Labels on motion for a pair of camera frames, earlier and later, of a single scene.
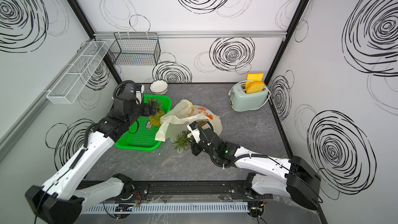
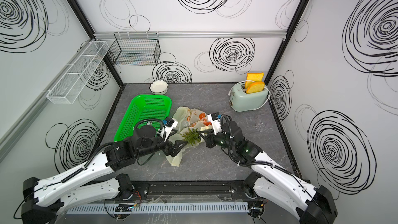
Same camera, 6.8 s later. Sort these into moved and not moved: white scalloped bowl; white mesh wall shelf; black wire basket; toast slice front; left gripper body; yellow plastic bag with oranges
Moved: yellow plastic bag with oranges; left gripper body
Not moved: black wire basket; toast slice front; white mesh wall shelf; white scalloped bowl
